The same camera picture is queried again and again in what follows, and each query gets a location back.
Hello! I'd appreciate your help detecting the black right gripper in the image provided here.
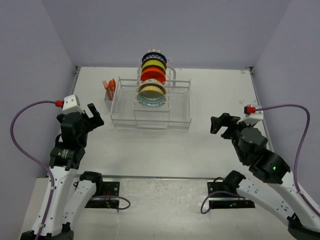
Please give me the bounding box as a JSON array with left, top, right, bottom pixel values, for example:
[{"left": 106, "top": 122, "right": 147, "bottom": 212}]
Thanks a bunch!
[{"left": 209, "top": 112, "right": 255, "bottom": 162}]

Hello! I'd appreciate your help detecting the yellow blue patterned bowl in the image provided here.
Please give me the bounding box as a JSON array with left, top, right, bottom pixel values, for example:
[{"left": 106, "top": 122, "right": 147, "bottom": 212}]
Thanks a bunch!
[{"left": 136, "top": 85, "right": 166, "bottom": 107}]

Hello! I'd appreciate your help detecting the orange plastic bowl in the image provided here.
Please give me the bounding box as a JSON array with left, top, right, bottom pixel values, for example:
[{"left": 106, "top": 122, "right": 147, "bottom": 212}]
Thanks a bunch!
[{"left": 140, "top": 67, "right": 166, "bottom": 83}]

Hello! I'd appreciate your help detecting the lime green plastic bowl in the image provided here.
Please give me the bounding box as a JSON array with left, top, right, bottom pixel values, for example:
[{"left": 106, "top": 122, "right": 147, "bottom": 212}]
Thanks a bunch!
[{"left": 141, "top": 60, "right": 167, "bottom": 72}]

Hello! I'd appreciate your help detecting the white floral bowl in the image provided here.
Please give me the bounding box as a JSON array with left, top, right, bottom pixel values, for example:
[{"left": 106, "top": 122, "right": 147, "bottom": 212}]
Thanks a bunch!
[{"left": 138, "top": 78, "right": 165, "bottom": 91}]

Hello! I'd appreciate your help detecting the dark blue patterned bowl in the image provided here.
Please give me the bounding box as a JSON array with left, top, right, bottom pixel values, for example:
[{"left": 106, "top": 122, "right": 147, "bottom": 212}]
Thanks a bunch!
[{"left": 142, "top": 48, "right": 167, "bottom": 62}]

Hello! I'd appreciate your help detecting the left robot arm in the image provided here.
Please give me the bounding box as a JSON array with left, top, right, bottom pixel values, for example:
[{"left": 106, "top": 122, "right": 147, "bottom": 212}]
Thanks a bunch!
[{"left": 20, "top": 103, "right": 104, "bottom": 240}]

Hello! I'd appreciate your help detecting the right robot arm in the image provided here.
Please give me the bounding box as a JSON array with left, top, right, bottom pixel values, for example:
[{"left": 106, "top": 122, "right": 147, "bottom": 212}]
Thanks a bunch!
[{"left": 210, "top": 113, "right": 320, "bottom": 240}]

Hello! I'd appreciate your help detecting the orange plastic fork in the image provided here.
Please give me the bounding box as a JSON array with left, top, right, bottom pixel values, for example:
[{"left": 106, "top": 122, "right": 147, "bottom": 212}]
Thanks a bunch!
[{"left": 102, "top": 80, "right": 109, "bottom": 90}]

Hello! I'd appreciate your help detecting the orange plastic spoon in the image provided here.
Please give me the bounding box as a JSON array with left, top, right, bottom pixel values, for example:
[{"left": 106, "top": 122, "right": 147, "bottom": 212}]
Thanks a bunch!
[{"left": 108, "top": 80, "right": 114, "bottom": 93}]

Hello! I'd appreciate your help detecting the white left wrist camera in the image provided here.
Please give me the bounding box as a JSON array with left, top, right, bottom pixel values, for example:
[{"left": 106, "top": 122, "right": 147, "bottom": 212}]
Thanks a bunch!
[{"left": 62, "top": 94, "right": 85, "bottom": 115}]

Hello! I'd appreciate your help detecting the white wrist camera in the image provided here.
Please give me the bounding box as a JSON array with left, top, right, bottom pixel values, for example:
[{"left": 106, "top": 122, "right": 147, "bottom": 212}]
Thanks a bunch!
[
  {"left": 62, "top": 94, "right": 85, "bottom": 115},
  {"left": 237, "top": 104, "right": 264, "bottom": 126}
]

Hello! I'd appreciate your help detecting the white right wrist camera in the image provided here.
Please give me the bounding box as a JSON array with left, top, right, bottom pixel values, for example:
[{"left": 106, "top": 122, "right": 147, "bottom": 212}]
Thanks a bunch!
[{"left": 237, "top": 104, "right": 264, "bottom": 126}]

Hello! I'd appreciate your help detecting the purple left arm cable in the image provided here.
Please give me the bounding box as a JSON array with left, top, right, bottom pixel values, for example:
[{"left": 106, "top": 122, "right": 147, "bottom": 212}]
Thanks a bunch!
[{"left": 9, "top": 99, "right": 63, "bottom": 240}]

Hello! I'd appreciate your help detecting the white wire dish rack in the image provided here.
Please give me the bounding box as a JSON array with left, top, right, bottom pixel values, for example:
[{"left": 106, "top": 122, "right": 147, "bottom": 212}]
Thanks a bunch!
[{"left": 110, "top": 58, "right": 192, "bottom": 131}]

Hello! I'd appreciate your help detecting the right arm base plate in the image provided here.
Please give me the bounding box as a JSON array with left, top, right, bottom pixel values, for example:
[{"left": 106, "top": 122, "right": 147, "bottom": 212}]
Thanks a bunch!
[{"left": 207, "top": 179, "right": 256, "bottom": 210}]

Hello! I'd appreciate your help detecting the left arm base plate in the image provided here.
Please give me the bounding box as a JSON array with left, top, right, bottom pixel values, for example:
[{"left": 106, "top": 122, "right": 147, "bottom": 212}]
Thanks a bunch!
[{"left": 85, "top": 181, "right": 120, "bottom": 210}]

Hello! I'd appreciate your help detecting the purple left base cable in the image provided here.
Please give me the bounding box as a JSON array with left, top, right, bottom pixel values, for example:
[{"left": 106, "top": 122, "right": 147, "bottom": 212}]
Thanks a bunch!
[{"left": 89, "top": 195, "right": 131, "bottom": 210}]

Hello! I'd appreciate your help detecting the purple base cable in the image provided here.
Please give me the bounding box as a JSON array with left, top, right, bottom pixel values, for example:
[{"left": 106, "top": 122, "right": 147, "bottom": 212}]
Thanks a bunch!
[
  {"left": 200, "top": 190, "right": 247, "bottom": 215},
  {"left": 89, "top": 195, "right": 131, "bottom": 210}
]

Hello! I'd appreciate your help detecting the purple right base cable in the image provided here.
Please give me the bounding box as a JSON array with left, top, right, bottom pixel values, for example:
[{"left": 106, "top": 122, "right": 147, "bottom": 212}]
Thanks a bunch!
[{"left": 200, "top": 190, "right": 247, "bottom": 215}]

